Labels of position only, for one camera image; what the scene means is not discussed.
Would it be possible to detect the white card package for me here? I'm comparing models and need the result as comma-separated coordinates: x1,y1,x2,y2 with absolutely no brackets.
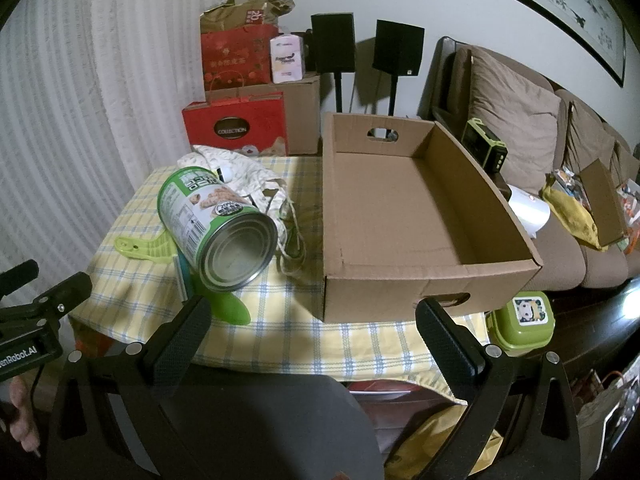
270,32,307,84

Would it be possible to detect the large brown cardboard box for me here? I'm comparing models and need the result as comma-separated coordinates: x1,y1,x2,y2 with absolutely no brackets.
277,74,322,157

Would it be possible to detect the dark wooden table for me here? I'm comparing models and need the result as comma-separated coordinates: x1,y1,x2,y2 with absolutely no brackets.
540,275,640,386

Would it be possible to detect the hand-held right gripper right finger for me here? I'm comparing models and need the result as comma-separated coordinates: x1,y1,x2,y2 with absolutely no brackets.
415,297,583,480

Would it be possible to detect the yellow checked tablecloth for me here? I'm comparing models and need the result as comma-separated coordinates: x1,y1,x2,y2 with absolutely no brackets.
67,155,493,406

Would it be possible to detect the brown sofa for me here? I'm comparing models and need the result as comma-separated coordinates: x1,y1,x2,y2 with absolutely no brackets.
417,36,640,291

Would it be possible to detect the grey chair back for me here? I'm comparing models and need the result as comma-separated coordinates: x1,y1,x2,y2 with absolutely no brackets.
160,375,386,480

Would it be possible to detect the torn brown cardboard box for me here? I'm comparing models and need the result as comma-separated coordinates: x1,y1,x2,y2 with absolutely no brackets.
200,0,296,36

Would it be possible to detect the green black device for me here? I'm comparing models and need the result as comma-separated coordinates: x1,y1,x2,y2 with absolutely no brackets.
462,117,508,173

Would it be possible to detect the large brown cushion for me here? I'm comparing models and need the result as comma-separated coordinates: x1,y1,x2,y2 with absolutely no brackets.
467,47,563,163

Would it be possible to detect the framed ink painting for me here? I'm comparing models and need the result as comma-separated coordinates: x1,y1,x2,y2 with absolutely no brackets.
434,0,628,88

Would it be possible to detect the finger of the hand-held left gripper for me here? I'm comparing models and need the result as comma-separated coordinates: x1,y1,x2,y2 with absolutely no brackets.
0,259,40,297
0,272,94,332

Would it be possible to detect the person's left hand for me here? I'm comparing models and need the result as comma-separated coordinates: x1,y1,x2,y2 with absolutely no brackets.
0,375,42,458

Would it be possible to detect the yellow cloth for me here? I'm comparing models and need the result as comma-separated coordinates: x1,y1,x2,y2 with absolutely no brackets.
542,180,603,251

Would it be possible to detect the red gift bag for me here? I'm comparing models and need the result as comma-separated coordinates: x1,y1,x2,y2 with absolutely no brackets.
181,72,290,161

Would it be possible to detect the black speaker on stand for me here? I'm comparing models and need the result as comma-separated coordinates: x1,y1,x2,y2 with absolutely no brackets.
374,20,425,116
311,12,357,113

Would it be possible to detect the green tin can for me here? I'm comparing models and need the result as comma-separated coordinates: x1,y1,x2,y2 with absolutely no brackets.
157,166,278,292

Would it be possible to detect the green lunch box with sticker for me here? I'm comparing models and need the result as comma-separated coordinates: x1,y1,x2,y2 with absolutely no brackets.
487,291,556,352

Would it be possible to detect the yellow bag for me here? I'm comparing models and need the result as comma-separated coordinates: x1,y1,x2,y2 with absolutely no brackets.
385,400,503,480

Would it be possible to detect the small cardboard box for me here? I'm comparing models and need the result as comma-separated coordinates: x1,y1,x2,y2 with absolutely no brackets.
577,158,628,247

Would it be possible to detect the red gift box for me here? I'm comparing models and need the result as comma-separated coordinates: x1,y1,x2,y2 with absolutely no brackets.
201,24,279,92

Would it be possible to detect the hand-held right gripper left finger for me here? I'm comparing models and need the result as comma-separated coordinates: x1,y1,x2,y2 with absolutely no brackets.
47,296,213,480

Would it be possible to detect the patterned cloth bag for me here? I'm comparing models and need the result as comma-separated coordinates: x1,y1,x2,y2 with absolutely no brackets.
177,144,308,276

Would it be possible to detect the white curtain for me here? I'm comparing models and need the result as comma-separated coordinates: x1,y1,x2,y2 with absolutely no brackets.
0,0,211,311

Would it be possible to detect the red sack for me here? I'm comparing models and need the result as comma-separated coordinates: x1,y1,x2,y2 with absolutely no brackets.
72,327,108,358

